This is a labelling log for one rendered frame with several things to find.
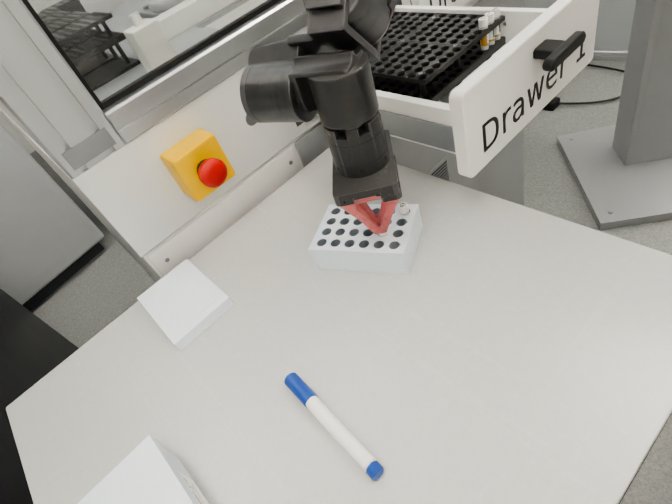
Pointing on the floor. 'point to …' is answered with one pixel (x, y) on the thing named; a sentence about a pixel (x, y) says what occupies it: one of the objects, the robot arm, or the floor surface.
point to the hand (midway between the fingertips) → (379, 224)
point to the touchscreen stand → (632, 132)
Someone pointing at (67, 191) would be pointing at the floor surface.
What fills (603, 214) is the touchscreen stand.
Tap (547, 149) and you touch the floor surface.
